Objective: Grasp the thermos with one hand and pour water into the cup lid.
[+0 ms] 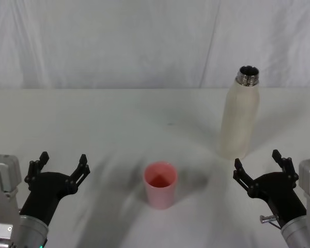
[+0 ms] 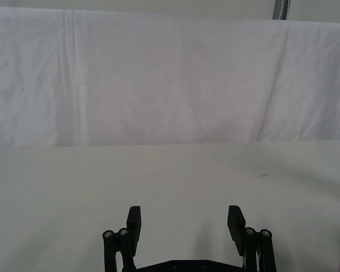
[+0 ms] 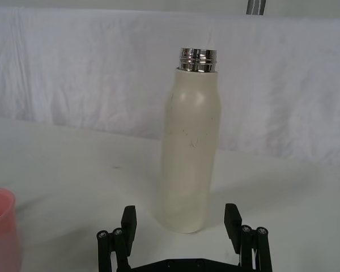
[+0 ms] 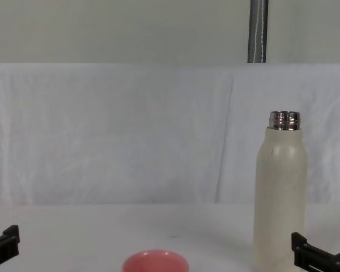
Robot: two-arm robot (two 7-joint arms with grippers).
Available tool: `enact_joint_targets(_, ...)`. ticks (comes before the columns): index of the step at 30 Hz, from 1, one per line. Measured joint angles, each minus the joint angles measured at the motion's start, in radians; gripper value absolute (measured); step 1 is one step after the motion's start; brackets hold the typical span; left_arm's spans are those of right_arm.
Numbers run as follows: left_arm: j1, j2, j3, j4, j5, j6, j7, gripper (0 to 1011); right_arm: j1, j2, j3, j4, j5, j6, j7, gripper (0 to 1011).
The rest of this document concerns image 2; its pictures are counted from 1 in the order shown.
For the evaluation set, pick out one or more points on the grey striped post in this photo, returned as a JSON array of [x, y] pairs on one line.
[[280, 10]]

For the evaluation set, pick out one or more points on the white curtain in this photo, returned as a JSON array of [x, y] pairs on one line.
[[158, 71]]

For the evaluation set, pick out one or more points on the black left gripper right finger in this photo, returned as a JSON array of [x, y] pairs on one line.
[[236, 226]]

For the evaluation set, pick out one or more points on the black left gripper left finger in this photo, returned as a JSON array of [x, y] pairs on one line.
[[133, 226]]

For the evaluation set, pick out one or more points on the white table cloth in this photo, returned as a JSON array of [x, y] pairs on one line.
[[73, 198]]

